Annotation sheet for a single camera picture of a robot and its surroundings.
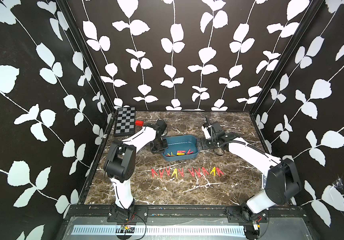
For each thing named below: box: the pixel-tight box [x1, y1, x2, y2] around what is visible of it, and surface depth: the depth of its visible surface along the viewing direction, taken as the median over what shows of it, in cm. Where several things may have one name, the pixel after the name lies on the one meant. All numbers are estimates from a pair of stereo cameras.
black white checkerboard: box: [114, 107, 136, 136], surface depth 113 cm
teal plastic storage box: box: [161, 135, 199, 162], surface depth 98 cm
